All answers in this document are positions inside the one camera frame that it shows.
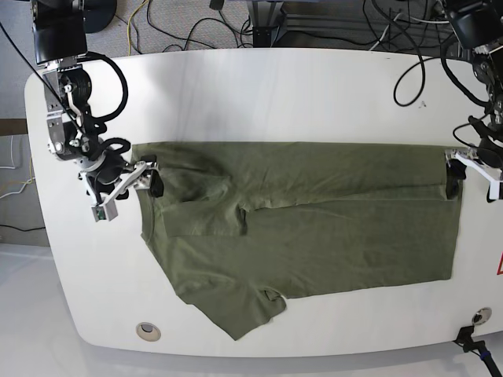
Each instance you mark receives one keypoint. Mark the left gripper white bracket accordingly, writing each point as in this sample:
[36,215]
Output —
[457,161]

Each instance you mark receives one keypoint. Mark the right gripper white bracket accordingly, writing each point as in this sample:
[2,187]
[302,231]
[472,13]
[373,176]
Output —
[109,172]

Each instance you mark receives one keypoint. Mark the olive green T-shirt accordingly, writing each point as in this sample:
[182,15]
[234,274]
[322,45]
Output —
[243,227]

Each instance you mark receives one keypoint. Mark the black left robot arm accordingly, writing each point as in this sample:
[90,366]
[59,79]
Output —
[477,27]

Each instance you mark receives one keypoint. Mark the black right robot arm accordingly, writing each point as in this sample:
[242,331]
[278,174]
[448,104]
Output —
[60,29]

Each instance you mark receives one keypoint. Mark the red warning triangle sticker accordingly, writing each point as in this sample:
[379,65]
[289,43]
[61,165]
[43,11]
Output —
[500,266]

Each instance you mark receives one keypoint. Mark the round black stand base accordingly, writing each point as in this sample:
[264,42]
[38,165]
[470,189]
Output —
[98,14]

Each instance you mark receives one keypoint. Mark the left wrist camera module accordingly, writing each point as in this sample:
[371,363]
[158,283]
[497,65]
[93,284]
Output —
[495,192]

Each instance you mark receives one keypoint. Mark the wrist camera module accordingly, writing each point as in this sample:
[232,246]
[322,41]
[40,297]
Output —
[495,192]
[105,211]

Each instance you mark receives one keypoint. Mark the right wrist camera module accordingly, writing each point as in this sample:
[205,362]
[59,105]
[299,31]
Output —
[105,211]

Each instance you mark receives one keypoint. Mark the right table cable grommet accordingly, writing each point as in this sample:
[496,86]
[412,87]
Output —
[481,316]

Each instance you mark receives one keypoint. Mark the table cable grommet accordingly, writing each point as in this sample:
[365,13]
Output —
[481,316]
[148,332]

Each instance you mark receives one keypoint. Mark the left table cable grommet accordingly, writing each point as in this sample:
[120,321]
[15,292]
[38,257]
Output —
[148,332]

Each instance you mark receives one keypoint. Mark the black aluminium frame post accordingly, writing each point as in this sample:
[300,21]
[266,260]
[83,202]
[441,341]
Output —
[266,19]

